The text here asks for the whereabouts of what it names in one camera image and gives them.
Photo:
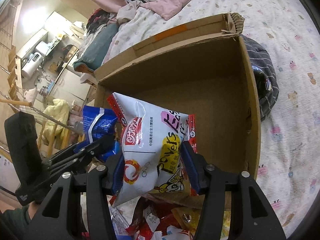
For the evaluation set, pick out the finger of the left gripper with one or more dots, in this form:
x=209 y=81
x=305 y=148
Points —
x=79 y=154

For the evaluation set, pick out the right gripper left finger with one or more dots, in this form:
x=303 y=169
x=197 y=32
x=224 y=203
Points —
x=59 y=215

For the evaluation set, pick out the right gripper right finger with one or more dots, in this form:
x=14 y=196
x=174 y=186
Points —
x=252 y=216

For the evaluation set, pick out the blue chip bag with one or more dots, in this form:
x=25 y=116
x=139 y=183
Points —
x=100 y=136

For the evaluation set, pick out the white Povers snack bag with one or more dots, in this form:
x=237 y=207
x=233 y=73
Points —
x=150 y=143

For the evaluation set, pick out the person's left hand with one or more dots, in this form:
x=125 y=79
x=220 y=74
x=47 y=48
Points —
x=32 y=209

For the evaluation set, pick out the wooden drying rack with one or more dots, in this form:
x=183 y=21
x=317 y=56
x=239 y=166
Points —
x=62 y=135

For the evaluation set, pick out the yellow cloth on rack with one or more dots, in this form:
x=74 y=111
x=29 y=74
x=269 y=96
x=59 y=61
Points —
x=58 y=110

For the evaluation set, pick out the white kitchen cabinets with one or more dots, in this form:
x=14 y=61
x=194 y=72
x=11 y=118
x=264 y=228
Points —
x=47 y=68

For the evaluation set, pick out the red snack packet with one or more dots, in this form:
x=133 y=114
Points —
x=150 y=217

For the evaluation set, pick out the teal pillow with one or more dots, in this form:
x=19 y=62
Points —
x=94 y=48

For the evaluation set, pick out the dark striped cloth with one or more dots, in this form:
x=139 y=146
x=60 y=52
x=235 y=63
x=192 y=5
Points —
x=265 y=76

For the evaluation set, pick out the brown cardboard box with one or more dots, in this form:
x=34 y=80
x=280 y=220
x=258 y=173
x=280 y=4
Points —
x=200 y=68

